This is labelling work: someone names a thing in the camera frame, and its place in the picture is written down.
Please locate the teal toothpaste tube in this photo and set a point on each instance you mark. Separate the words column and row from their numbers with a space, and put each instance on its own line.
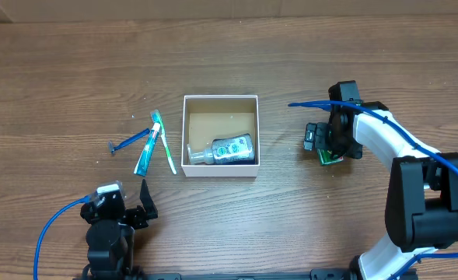
column 142, row 165

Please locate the blue disposable razor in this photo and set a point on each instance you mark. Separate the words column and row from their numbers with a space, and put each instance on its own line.
column 113, row 148

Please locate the green white toothbrush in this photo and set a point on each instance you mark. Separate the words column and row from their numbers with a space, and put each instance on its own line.
column 157, row 118

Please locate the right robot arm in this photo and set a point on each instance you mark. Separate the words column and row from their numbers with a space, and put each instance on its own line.
column 421, row 213

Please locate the white cardboard box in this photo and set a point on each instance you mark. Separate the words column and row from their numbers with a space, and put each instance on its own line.
column 207, row 118

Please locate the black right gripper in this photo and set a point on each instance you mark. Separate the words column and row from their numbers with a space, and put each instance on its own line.
column 327, row 141

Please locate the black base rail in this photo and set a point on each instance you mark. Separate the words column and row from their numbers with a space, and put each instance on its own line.
column 244, row 276

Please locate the clear bottle dark liquid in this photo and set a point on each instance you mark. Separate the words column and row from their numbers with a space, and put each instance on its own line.
column 236, row 150

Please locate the green white small packet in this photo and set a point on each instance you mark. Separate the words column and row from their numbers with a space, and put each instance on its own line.
column 326, row 158

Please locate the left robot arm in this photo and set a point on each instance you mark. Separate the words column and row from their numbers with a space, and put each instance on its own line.
column 111, row 235

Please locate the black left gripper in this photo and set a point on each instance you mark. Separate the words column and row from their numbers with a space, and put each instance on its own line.
column 134, row 216

